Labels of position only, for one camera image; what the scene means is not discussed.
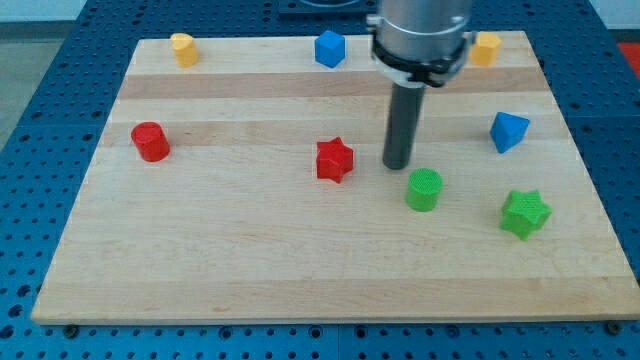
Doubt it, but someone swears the blue cube block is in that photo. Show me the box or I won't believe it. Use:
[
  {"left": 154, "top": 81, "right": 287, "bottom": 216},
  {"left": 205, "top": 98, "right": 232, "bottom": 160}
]
[{"left": 314, "top": 30, "right": 346, "bottom": 68}]

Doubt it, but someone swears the yellow heart block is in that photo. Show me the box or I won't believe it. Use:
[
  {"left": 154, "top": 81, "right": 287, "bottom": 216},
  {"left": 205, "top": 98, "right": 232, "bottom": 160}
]
[{"left": 170, "top": 33, "right": 199, "bottom": 68}]

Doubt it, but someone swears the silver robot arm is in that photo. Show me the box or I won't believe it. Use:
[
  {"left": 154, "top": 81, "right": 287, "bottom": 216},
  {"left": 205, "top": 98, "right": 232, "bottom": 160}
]
[{"left": 366, "top": 0, "right": 475, "bottom": 89}]

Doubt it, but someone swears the green star block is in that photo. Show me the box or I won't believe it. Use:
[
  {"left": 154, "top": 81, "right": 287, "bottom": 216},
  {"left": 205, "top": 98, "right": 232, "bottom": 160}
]
[{"left": 499, "top": 190, "right": 553, "bottom": 241}]

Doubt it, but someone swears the green cylinder block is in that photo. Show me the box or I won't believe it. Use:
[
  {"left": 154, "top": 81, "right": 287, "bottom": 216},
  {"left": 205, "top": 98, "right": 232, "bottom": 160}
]
[{"left": 405, "top": 168, "right": 443, "bottom": 212}]

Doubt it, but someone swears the yellow hexagon block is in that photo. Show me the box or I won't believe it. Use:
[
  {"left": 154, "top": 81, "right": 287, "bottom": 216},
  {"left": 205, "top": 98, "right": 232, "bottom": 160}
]
[{"left": 469, "top": 31, "right": 502, "bottom": 67}]

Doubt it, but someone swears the blue triangle block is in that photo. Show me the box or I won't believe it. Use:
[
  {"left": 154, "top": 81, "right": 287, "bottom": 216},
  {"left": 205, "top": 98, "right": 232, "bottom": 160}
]
[{"left": 490, "top": 112, "right": 530, "bottom": 154}]

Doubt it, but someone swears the red cylinder block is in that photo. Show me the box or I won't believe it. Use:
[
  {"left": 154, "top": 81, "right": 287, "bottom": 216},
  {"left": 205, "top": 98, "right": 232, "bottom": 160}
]
[{"left": 131, "top": 122, "right": 170, "bottom": 162}]

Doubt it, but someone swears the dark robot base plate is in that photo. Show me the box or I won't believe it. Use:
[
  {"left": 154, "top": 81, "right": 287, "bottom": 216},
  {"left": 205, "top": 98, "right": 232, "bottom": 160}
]
[{"left": 277, "top": 0, "right": 378, "bottom": 17}]

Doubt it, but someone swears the red star block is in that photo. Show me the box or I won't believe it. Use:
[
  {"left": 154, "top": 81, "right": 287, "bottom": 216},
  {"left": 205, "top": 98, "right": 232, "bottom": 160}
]
[{"left": 316, "top": 137, "right": 354, "bottom": 183}]

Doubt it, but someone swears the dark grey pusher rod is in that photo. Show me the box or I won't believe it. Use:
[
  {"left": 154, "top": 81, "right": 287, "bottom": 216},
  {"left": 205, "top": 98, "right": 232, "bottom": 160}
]
[{"left": 383, "top": 84, "right": 425, "bottom": 170}]

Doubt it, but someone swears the wooden board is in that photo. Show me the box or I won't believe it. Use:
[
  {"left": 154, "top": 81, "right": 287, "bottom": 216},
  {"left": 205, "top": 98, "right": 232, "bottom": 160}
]
[{"left": 31, "top": 31, "right": 639, "bottom": 325}]

